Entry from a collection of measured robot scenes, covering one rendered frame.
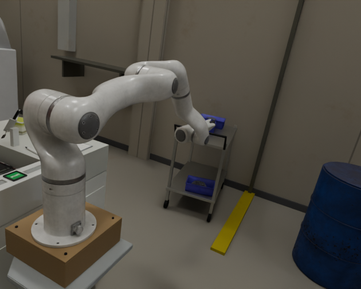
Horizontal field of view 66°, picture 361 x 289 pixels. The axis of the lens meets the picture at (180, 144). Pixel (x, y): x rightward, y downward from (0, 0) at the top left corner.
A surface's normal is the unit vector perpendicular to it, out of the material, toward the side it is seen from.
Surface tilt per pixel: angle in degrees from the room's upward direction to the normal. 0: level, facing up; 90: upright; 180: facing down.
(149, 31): 90
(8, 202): 90
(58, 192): 91
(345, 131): 90
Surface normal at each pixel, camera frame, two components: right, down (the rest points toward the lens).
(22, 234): 0.13, -0.93
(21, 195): 0.91, 0.26
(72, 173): 0.64, 0.32
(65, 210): 0.34, 0.36
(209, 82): -0.44, 0.24
